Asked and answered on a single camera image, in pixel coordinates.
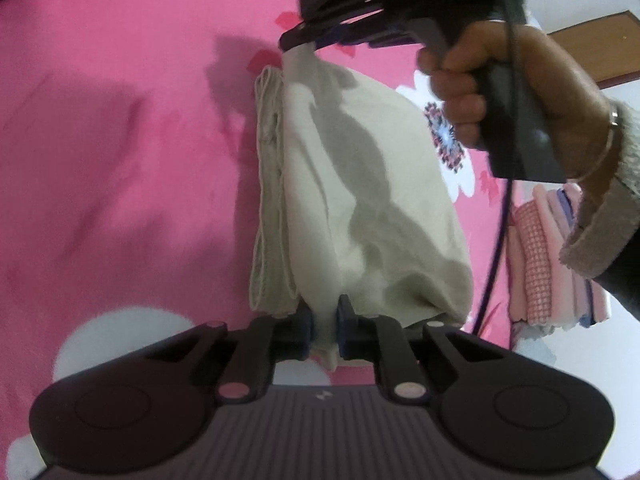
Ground person's right forearm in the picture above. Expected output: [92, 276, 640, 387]
[557, 102, 640, 311]

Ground brown wooden door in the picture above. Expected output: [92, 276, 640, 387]
[547, 9, 640, 88]

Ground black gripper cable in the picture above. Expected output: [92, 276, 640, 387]
[470, 0, 526, 336]

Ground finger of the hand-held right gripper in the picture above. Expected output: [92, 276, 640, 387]
[319, 24, 418, 50]
[279, 3, 389, 53]

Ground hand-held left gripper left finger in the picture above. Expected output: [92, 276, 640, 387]
[145, 300, 317, 406]

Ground beige pants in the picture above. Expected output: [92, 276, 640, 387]
[248, 42, 476, 373]

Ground person's right hand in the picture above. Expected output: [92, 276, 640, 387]
[417, 22, 623, 183]

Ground pink floral bed sheet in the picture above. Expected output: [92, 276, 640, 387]
[0, 0, 551, 461]

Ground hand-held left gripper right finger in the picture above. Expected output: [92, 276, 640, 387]
[336, 294, 506, 406]

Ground stack of folded clothes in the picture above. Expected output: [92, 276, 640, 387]
[507, 182, 613, 333]

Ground silver bangle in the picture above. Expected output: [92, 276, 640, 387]
[567, 102, 626, 183]

